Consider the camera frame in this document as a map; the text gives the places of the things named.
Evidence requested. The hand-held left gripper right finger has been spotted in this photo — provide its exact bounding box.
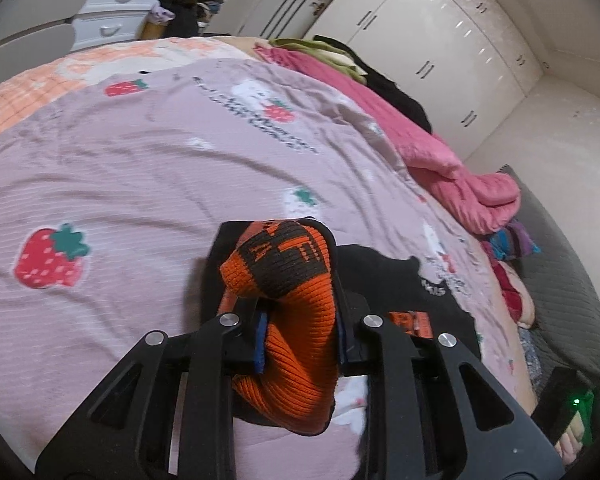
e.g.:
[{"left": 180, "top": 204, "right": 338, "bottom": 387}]
[{"left": 333, "top": 287, "right": 566, "bottom": 480}]

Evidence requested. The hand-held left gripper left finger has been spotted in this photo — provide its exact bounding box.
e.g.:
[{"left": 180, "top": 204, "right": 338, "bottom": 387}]
[{"left": 34, "top": 297, "right": 270, "bottom": 480}]

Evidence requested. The strawberry printed blanket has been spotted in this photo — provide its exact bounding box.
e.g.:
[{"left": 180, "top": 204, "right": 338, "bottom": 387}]
[{"left": 0, "top": 57, "right": 538, "bottom": 480}]

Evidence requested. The grey chair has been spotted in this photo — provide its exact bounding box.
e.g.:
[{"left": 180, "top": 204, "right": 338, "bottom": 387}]
[
  {"left": 0, "top": 0, "right": 91, "bottom": 28},
  {"left": 0, "top": 21, "right": 77, "bottom": 95}
]

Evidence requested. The grey quilted headboard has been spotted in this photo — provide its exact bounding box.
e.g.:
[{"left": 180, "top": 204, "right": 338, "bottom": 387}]
[{"left": 500, "top": 164, "right": 600, "bottom": 392}]

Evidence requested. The pile of dark clothes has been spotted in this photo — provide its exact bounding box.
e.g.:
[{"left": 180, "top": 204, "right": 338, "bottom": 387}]
[{"left": 156, "top": 0, "right": 234, "bottom": 41}]

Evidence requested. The black and orange knit garment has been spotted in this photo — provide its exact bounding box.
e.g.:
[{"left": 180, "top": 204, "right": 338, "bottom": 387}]
[{"left": 202, "top": 217, "right": 482, "bottom": 437}]

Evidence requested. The person's right hand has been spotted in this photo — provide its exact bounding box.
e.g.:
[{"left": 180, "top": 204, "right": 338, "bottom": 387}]
[{"left": 555, "top": 419, "right": 594, "bottom": 464}]

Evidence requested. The black cloth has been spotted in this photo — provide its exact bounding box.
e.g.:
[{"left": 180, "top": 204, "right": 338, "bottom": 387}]
[{"left": 312, "top": 35, "right": 433, "bottom": 133}]

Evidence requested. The white dresser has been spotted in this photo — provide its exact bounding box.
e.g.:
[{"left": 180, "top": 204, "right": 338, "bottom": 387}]
[{"left": 71, "top": 0, "right": 179, "bottom": 52}]

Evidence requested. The pink quilt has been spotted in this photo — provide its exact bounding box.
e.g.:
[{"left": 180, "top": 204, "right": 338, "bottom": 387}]
[{"left": 252, "top": 42, "right": 523, "bottom": 236}]

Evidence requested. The orange printed blanket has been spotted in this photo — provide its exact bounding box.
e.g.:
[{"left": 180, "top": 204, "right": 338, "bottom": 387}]
[{"left": 0, "top": 37, "right": 253, "bottom": 143}]

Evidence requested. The green cloth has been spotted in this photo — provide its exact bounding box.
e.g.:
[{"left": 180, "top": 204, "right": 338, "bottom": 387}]
[{"left": 270, "top": 36, "right": 368, "bottom": 86}]

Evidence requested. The tan bed sheet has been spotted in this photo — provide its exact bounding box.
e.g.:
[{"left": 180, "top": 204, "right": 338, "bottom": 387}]
[{"left": 212, "top": 35, "right": 271, "bottom": 53}]

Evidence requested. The red cloth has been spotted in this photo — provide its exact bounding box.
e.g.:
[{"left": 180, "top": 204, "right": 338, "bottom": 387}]
[{"left": 490, "top": 260, "right": 537, "bottom": 330}]

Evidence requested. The white wardrobe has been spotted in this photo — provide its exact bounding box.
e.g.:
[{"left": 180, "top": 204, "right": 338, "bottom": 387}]
[{"left": 239, "top": 0, "right": 545, "bottom": 162}]

